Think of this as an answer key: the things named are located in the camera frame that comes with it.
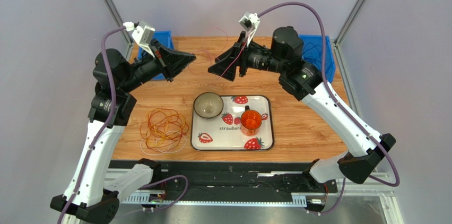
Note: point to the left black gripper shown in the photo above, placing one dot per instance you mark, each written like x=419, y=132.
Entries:
x=171, y=61

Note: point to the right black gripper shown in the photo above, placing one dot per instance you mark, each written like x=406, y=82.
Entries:
x=242, y=58

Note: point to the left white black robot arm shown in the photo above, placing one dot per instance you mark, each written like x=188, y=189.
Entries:
x=89, y=197

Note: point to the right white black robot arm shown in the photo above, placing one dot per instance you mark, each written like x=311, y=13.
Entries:
x=366, y=147

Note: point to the left blue plastic bin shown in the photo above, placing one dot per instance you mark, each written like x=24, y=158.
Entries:
x=163, y=38

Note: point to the blue plastic bin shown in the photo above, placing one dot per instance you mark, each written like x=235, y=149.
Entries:
x=312, y=52
x=163, y=38

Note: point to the grey ceramic bowl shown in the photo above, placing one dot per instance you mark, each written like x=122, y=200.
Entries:
x=208, y=105

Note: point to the orange translucent mug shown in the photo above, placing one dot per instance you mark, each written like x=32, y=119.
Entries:
x=251, y=122

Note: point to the white strawberry tray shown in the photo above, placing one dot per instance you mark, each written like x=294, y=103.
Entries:
x=223, y=133

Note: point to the right blue plastic bin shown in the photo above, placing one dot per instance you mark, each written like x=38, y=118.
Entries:
x=312, y=52

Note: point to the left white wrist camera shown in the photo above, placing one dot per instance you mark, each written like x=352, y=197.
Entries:
x=142, y=34

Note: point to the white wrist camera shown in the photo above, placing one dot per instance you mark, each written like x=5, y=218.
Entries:
x=250, y=22
x=142, y=34

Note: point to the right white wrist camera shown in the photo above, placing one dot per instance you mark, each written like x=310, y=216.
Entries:
x=250, y=22

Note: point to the left aluminium frame post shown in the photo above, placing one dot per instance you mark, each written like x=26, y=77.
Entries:
x=118, y=20

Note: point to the aluminium frame post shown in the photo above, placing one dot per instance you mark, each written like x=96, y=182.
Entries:
x=118, y=20
x=390, y=212

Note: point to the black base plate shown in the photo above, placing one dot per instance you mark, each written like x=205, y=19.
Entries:
x=236, y=182

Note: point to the aluminium front rail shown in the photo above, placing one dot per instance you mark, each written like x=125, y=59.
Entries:
x=148, y=196

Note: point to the right aluminium frame post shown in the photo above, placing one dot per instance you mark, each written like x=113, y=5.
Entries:
x=390, y=212

